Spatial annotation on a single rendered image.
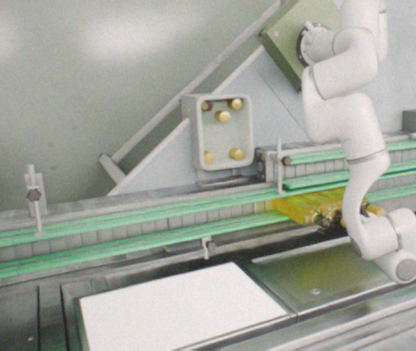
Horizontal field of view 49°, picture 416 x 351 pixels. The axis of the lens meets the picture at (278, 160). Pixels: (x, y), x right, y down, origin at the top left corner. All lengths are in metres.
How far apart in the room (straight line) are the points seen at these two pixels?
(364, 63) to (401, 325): 0.58
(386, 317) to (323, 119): 0.48
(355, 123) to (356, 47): 0.17
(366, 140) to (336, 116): 0.07
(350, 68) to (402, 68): 0.92
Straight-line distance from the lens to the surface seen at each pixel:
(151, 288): 1.21
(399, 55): 1.84
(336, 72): 0.96
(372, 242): 0.92
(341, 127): 0.89
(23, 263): 1.26
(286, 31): 1.44
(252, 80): 1.48
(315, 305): 1.07
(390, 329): 1.06
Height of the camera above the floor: 2.09
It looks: 60 degrees down
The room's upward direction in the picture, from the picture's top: 109 degrees clockwise
